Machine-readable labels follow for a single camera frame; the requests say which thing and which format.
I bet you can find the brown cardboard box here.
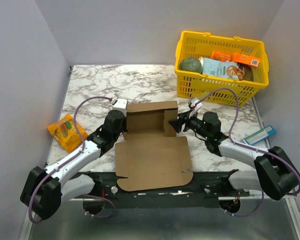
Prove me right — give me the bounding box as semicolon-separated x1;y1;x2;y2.
114;100;194;192

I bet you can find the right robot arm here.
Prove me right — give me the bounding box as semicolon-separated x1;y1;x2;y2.
169;111;300;201

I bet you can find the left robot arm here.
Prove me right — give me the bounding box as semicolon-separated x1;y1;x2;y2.
20;108;127;224

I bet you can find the orange snack box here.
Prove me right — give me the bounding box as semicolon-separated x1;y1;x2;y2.
211;52;232;62

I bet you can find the light blue chips bag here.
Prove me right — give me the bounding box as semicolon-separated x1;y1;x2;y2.
202;57;244;79

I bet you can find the green round melon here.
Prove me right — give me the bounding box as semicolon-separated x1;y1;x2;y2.
178;57;203;74

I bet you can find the orange candy bag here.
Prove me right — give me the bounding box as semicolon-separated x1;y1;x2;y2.
47;114;82;153

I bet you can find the yellow plastic basket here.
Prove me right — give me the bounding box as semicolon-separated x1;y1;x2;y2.
174;30;269;106

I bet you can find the blue small packet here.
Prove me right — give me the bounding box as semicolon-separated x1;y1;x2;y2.
243;125;277;145

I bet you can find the orange juice carton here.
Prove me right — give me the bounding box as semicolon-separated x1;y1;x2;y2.
231;53;261;67

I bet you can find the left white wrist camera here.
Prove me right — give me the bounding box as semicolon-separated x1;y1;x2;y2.
111;98;128;117

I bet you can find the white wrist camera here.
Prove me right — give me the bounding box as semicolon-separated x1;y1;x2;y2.
111;98;128;117
188;97;203;118

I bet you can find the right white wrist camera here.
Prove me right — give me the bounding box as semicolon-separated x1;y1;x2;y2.
188;97;203;118

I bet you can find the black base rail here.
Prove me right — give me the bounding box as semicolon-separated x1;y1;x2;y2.
74;171;250;209

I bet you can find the aluminium frame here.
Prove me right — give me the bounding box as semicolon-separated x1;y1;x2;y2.
18;189;300;240

